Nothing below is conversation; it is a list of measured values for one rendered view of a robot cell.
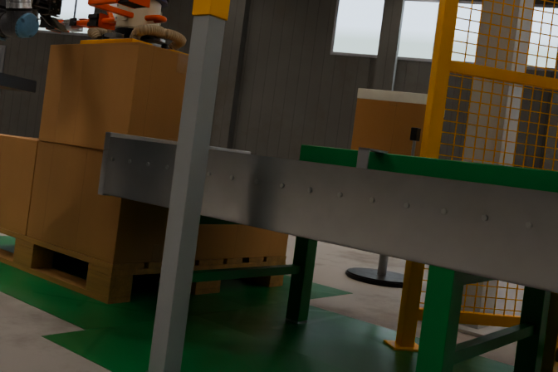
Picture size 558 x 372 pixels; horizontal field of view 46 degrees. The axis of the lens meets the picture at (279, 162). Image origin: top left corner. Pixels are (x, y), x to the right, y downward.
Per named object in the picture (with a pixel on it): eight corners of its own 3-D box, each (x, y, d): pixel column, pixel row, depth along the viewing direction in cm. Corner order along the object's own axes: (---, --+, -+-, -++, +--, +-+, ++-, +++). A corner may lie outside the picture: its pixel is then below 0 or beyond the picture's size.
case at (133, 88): (207, 162, 264) (219, 63, 264) (124, 153, 233) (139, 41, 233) (118, 149, 303) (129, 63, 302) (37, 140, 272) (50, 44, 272)
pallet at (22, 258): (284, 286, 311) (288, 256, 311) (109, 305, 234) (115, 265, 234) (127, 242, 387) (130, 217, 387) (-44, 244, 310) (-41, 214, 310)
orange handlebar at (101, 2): (188, 23, 252) (188, 14, 252) (124, 2, 229) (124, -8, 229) (55, 31, 311) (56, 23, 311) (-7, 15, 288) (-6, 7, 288)
